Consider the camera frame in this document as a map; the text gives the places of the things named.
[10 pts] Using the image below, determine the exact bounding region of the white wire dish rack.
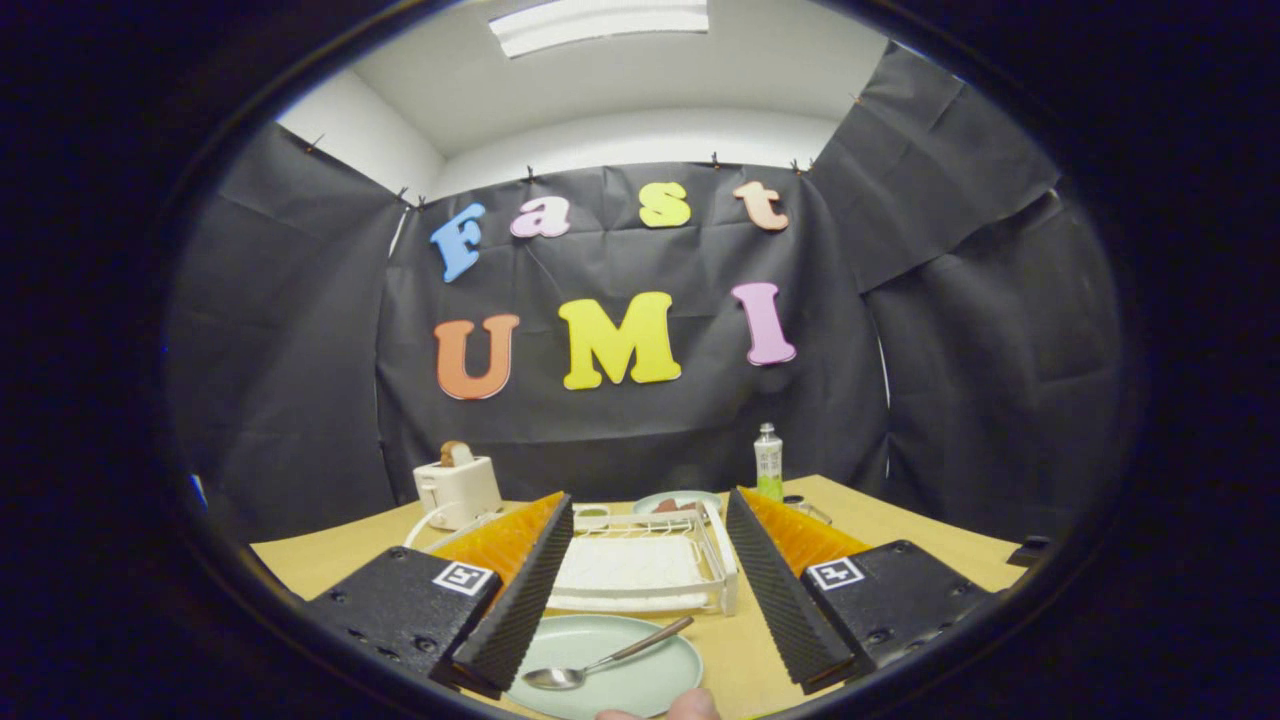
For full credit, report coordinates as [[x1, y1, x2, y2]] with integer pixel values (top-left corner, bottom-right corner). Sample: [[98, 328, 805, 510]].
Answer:
[[420, 498, 740, 616]]

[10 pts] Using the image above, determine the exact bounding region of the white toaster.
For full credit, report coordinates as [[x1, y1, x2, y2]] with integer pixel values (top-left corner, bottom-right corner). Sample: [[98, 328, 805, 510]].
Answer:
[[413, 456, 503, 531]]

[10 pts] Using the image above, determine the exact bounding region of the metal spoon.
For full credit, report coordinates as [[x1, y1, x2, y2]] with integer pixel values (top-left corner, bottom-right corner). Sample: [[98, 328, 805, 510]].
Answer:
[[522, 615, 695, 692]]

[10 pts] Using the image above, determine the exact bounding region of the small plate with food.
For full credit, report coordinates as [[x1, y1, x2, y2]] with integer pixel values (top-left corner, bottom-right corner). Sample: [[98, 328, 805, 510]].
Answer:
[[632, 490, 723, 516]]

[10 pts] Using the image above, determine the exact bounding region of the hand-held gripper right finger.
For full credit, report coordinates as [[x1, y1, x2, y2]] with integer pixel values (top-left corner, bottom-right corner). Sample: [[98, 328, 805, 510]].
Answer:
[[725, 486, 1001, 695]]

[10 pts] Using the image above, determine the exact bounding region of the green tea bottle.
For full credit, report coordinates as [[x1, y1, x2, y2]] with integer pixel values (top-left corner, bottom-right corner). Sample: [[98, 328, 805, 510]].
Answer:
[[753, 422, 784, 501]]

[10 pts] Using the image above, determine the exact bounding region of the pale green plate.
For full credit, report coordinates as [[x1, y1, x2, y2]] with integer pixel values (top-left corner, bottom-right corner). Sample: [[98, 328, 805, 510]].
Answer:
[[505, 614, 704, 719]]

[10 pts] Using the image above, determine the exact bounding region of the white toaster cable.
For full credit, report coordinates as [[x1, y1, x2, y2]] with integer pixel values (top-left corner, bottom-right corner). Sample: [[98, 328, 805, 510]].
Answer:
[[403, 503, 451, 549]]

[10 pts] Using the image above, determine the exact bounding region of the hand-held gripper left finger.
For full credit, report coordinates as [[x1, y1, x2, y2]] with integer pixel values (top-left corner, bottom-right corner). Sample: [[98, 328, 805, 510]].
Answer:
[[305, 490, 576, 699]]

